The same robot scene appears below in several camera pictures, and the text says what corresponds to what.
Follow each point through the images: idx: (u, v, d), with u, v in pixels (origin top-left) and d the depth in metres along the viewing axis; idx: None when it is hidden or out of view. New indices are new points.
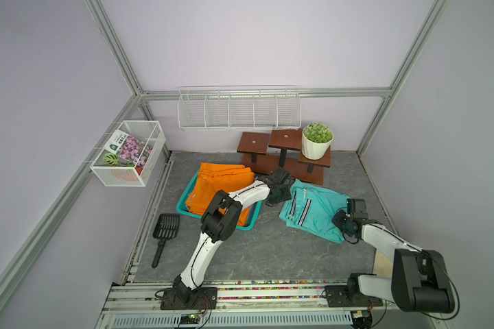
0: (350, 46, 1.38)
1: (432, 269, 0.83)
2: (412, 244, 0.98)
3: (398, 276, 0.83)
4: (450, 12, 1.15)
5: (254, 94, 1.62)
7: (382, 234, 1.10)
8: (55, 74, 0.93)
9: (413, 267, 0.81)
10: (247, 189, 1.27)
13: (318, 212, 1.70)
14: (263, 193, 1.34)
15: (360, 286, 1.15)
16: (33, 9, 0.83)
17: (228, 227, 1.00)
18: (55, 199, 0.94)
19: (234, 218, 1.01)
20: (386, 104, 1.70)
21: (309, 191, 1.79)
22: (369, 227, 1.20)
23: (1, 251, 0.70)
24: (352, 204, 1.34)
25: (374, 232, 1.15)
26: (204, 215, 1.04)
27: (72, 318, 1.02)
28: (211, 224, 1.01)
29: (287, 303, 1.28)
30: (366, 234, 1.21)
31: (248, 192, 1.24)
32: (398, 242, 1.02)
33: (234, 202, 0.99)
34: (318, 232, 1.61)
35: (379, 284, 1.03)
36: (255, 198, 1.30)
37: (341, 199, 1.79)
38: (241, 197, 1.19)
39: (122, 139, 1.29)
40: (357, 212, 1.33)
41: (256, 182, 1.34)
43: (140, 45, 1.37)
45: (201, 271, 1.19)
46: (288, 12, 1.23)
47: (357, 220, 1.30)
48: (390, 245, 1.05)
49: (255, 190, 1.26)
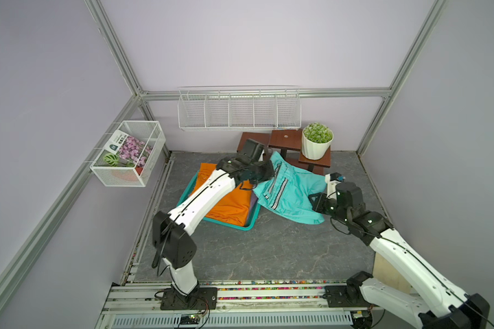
0: (350, 46, 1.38)
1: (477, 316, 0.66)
2: (454, 290, 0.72)
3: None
4: (450, 12, 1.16)
5: (254, 93, 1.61)
7: (415, 268, 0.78)
8: (55, 74, 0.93)
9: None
10: (200, 193, 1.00)
13: (294, 195, 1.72)
14: (226, 190, 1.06)
15: (363, 293, 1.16)
16: (32, 9, 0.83)
17: (180, 254, 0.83)
18: (55, 199, 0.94)
19: (185, 245, 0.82)
20: (386, 104, 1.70)
21: (287, 171, 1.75)
22: (387, 245, 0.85)
23: (1, 251, 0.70)
24: (348, 198, 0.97)
25: (396, 257, 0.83)
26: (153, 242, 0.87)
27: (72, 318, 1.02)
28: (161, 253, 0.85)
29: (287, 303, 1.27)
30: (375, 246, 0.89)
31: (199, 201, 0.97)
32: (438, 285, 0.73)
33: (176, 229, 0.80)
34: (293, 215, 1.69)
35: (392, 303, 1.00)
36: (214, 197, 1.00)
37: (317, 177, 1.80)
38: (187, 214, 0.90)
39: (122, 139, 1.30)
40: (353, 207, 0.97)
41: (209, 179, 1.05)
43: (140, 45, 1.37)
45: (189, 279, 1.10)
46: (288, 12, 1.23)
47: (359, 220, 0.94)
48: (422, 286, 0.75)
49: (210, 192, 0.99)
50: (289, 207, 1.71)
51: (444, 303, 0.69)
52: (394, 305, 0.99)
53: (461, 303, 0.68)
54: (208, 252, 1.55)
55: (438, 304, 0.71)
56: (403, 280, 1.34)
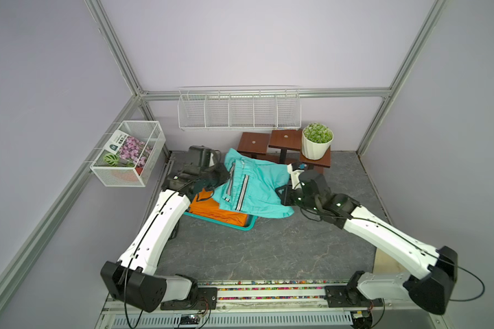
0: (350, 46, 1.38)
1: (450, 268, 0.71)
2: (427, 249, 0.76)
3: (431, 294, 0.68)
4: (450, 12, 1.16)
5: (254, 93, 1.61)
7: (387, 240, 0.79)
8: (55, 74, 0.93)
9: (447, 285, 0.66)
10: (149, 223, 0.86)
13: (259, 189, 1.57)
14: (181, 208, 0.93)
15: (363, 290, 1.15)
16: (32, 9, 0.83)
17: (147, 299, 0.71)
18: (55, 199, 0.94)
19: (149, 288, 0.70)
20: (386, 104, 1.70)
21: (246, 166, 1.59)
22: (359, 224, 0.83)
23: (1, 251, 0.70)
24: (313, 186, 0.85)
25: (370, 232, 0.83)
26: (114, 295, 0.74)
27: (72, 318, 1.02)
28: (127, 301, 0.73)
29: (287, 303, 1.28)
30: (349, 226, 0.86)
31: (153, 232, 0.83)
32: (413, 249, 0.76)
33: (132, 276, 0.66)
34: (261, 211, 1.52)
35: (381, 286, 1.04)
36: (169, 221, 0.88)
37: (278, 168, 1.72)
38: (143, 253, 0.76)
39: (122, 139, 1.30)
40: (321, 194, 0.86)
41: (159, 203, 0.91)
43: (140, 45, 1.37)
45: (184, 283, 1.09)
46: (287, 12, 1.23)
47: (328, 205, 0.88)
48: (401, 254, 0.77)
49: (161, 219, 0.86)
50: (254, 204, 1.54)
51: (423, 265, 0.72)
52: (383, 286, 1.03)
53: (436, 261, 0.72)
54: (208, 252, 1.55)
55: (420, 270, 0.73)
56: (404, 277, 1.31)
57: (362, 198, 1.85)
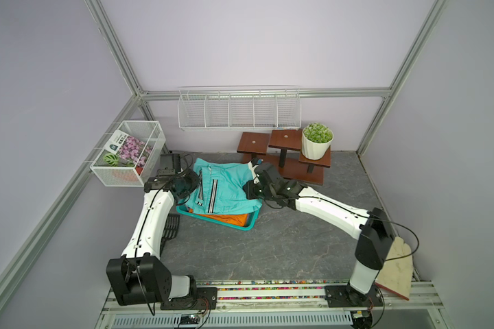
0: (350, 46, 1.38)
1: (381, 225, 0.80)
2: (359, 212, 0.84)
3: (368, 251, 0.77)
4: (450, 12, 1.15)
5: (254, 93, 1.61)
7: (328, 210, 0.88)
8: (55, 73, 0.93)
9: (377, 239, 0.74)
10: (143, 217, 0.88)
13: (229, 189, 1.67)
14: (168, 205, 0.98)
15: (359, 288, 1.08)
16: (32, 8, 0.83)
17: (162, 285, 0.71)
18: (56, 199, 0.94)
19: (162, 272, 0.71)
20: (386, 104, 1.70)
21: (212, 171, 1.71)
22: (305, 200, 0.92)
23: (1, 252, 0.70)
24: (266, 176, 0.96)
25: (314, 207, 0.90)
26: (120, 299, 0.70)
27: (72, 318, 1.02)
28: (138, 299, 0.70)
29: (287, 303, 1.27)
30: (299, 205, 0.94)
31: (149, 225, 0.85)
32: (348, 214, 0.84)
33: (142, 261, 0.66)
34: (232, 209, 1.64)
35: (358, 271, 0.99)
36: (162, 214, 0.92)
37: (245, 168, 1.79)
38: (145, 242, 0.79)
39: (122, 139, 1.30)
40: (274, 181, 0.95)
41: (147, 201, 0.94)
43: (140, 45, 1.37)
45: (183, 279, 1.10)
46: (287, 11, 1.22)
47: (281, 190, 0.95)
48: (338, 221, 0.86)
49: (154, 212, 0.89)
50: (226, 203, 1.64)
51: (355, 225, 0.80)
52: (359, 271, 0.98)
53: (366, 220, 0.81)
54: (208, 252, 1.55)
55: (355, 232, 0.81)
56: (403, 282, 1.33)
57: (362, 198, 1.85)
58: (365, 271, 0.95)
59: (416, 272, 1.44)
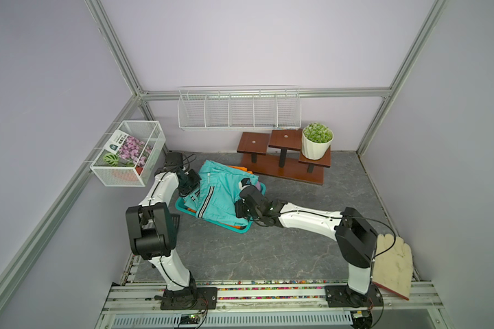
0: (350, 46, 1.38)
1: (357, 223, 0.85)
2: (333, 214, 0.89)
3: (349, 251, 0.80)
4: (449, 13, 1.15)
5: (254, 93, 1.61)
7: (307, 218, 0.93)
8: (55, 74, 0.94)
9: (352, 237, 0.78)
10: (154, 186, 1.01)
13: (223, 197, 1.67)
14: (174, 184, 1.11)
15: (355, 286, 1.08)
16: (32, 9, 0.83)
17: (171, 233, 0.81)
18: (55, 199, 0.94)
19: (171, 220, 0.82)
20: (386, 104, 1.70)
21: (211, 177, 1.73)
22: (285, 215, 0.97)
23: (0, 252, 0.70)
24: (251, 200, 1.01)
25: (296, 218, 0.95)
26: (134, 248, 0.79)
27: (72, 317, 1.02)
28: (149, 245, 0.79)
29: (287, 303, 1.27)
30: (284, 222, 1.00)
31: (159, 190, 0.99)
32: (324, 219, 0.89)
33: (154, 205, 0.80)
34: (221, 218, 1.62)
35: (350, 270, 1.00)
36: (169, 186, 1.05)
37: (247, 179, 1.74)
38: (156, 199, 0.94)
39: (122, 139, 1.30)
40: (259, 204, 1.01)
41: (159, 175, 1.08)
43: (139, 45, 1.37)
45: (183, 271, 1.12)
46: (288, 11, 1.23)
47: (266, 212, 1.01)
48: (317, 227, 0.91)
49: (163, 183, 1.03)
50: (216, 212, 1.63)
51: (331, 228, 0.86)
52: (353, 272, 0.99)
53: (340, 221, 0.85)
54: (208, 252, 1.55)
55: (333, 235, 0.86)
56: (403, 281, 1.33)
57: (362, 198, 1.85)
58: (358, 271, 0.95)
59: (416, 272, 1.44)
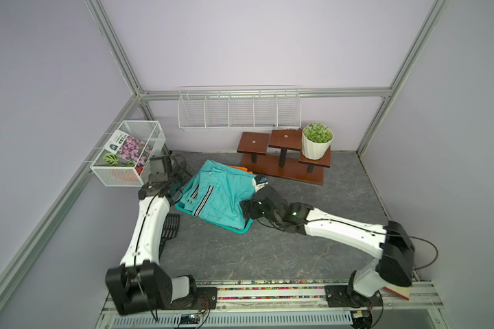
0: (350, 46, 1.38)
1: (401, 239, 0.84)
2: (374, 229, 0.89)
3: (392, 270, 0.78)
4: (449, 13, 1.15)
5: (254, 93, 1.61)
7: (342, 229, 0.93)
8: (55, 74, 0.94)
9: (399, 255, 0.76)
10: (141, 226, 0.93)
13: (220, 198, 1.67)
14: (163, 212, 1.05)
15: (363, 291, 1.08)
16: (32, 9, 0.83)
17: (162, 291, 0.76)
18: (55, 199, 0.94)
19: (162, 277, 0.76)
20: (386, 104, 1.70)
21: (211, 176, 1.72)
22: (312, 224, 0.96)
23: (1, 252, 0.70)
24: (269, 203, 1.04)
25: (328, 230, 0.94)
26: (122, 311, 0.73)
27: (72, 318, 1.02)
28: (138, 306, 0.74)
29: (287, 303, 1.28)
30: (309, 230, 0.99)
31: (146, 232, 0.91)
32: (364, 234, 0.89)
33: (142, 266, 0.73)
34: (215, 219, 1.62)
35: (368, 279, 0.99)
36: (158, 221, 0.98)
37: (248, 181, 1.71)
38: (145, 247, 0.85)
39: (122, 139, 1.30)
40: (278, 208, 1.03)
41: (144, 208, 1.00)
43: (139, 45, 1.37)
45: (183, 280, 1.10)
46: (288, 11, 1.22)
47: (287, 217, 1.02)
48: (355, 240, 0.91)
49: (151, 220, 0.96)
50: (212, 212, 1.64)
51: (376, 244, 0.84)
52: (367, 279, 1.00)
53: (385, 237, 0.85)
54: (208, 252, 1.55)
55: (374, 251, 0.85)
56: None
57: (362, 198, 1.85)
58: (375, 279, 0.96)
59: (416, 272, 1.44)
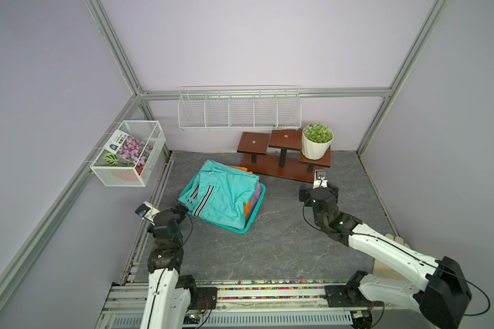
0: (350, 46, 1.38)
1: (455, 280, 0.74)
2: (425, 260, 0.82)
3: (438, 307, 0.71)
4: (449, 13, 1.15)
5: (253, 93, 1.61)
7: (387, 249, 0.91)
8: (55, 74, 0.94)
9: (451, 300, 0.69)
10: (149, 308, 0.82)
13: (221, 198, 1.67)
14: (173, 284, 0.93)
15: (364, 292, 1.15)
16: (32, 9, 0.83)
17: None
18: (55, 199, 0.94)
19: None
20: (386, 104, 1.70)
21: (211, 176, 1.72)
22: (358, 238, 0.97)
23: (1, 251, 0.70)
24: (325, 205, 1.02)
25: (371, 246, 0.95)
26: None
27: (73, 318, 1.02)
28: None
29: (287, 303, 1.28)
30: (354, 243, 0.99)
31: (155, 316, 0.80)
32: (412, 261, 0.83)
33: None
34: (215, 219, 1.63)
35: (385, 290, 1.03)
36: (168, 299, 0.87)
37: (248, 181, 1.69)
38: None
39: (122, 139, 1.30)
40: (328, 213, 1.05)
41: (153, 282, 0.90)
43: (140, 45, 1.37)
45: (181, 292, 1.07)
46: (288, 11, 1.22)
47: (334, 225, 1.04)
48: (399, 264, 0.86)
49: (160, 299, 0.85)
50: (212, 212, 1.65)
51: (422, 274, 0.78)
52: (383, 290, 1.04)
53: (434, 271, 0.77)
54: (208, 252, 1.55)
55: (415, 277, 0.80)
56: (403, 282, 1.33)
57: (362, 198, 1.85)
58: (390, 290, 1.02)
59: None
